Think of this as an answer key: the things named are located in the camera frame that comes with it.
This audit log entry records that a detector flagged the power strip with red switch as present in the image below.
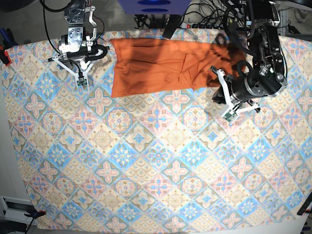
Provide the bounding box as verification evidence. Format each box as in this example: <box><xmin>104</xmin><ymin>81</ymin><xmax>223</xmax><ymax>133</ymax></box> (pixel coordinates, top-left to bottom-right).
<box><xmin>180</xmin><ymin>22</ymin><xmax>224</xmax><ymax>30</ymax></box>

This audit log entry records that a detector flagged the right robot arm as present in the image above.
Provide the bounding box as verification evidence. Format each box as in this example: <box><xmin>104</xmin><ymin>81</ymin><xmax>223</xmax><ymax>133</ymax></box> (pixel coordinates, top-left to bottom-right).
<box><xmin>40</xmin><ymin>0</ymin><xmax>109</xmax><ymax>87</ymax></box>

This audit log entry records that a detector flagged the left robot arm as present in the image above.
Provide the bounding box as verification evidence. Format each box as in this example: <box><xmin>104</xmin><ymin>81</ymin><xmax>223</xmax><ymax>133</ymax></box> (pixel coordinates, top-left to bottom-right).
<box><xmin>211</xmin><ymin>0</ymin><xmax>288</xmax><ymax>123</ymax></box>

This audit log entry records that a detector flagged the orange T-shirt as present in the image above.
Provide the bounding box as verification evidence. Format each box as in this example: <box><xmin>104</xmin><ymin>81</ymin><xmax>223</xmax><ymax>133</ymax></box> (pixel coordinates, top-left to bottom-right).
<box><xmin>111</xmin><ymin>38</ymin><xmax>246</xmax><ymax>98</ymax></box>

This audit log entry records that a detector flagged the patterned blue tablecloth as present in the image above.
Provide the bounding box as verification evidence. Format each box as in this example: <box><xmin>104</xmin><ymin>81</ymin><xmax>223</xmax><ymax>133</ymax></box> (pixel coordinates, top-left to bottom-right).
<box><xmin>0</xmin><ymin>37</ymin><xmax>312</xmax><ymax>234</ymax></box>

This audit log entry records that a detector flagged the white floor rail box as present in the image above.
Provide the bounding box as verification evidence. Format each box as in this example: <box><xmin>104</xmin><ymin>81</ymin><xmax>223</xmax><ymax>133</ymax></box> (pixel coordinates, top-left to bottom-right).
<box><xmin>0</xmin><ymin>196</ymin><xmax>35</xmax><ymax>222</ymax></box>

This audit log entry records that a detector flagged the blue clamp lower left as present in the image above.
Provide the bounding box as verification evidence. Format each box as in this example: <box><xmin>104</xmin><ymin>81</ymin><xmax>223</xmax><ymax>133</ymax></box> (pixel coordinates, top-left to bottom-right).
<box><xmin>24</xmin><ymin>210</ymin><xmax>46</xmax><ymax>234</ymax></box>

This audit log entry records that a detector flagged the blue clamp upper left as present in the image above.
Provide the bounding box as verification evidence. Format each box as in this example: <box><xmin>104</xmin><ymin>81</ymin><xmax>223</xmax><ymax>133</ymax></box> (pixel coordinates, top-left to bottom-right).
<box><xmin>0</xmin><ymin>28</ymin><xmax>18</xmax><ymax>66</ymax></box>

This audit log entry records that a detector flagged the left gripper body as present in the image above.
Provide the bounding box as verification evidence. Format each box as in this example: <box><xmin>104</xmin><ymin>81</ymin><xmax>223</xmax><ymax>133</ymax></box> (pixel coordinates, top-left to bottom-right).
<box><xmin>225</xmin><ymin>60</ymin><xmax>256</xmax><ymax>102</ymax></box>

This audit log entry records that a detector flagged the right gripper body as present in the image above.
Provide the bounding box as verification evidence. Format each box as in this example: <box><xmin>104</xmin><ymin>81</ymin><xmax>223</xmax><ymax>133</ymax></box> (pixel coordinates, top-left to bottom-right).
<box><xmin>70</xmin><ymin>43</ymin><xmax>109</xmax><ymax>65</ymax></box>

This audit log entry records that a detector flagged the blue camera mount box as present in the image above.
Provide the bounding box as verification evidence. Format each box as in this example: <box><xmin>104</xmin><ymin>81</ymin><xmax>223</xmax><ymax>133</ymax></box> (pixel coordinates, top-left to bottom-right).
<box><xmin>118</xmin><ymin>0</ymin><xmax>191</xmax><ymax>15</ymax></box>

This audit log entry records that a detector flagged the blue clamp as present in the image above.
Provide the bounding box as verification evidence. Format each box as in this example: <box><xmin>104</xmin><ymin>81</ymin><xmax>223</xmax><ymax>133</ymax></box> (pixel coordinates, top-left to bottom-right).
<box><xmin>24</xmin><ymin>210</ymin><xmax>46</xmax><ymax>234</ymax></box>
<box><xmin>0</xmin><ymin>28</ymin><xmax>18</xmax><ymax>66</ymax></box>

